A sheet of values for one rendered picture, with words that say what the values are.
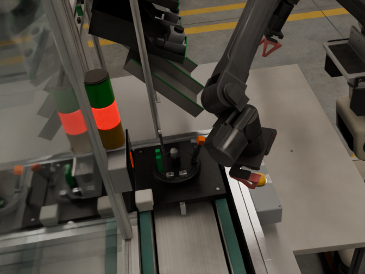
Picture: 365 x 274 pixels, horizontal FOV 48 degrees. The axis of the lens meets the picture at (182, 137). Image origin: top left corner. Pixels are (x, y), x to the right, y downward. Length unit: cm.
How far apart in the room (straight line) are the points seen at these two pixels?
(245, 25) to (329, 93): 236
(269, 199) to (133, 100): 80
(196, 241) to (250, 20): 55
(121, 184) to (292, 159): 67
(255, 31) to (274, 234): 55
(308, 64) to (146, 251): 273
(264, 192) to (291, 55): 262
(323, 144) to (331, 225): 33
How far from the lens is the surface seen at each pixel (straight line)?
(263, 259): 99
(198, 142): 109
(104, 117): 77
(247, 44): 86
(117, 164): 81
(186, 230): 109
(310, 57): 363
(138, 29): 113
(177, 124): 150
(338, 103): 172
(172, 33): 120
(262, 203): 108
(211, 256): 104
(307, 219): 119
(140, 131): 150
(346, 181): 130
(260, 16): 90
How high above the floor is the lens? 178
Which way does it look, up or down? 40 degrees down
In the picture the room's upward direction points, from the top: 8 degrees counter-clockwise
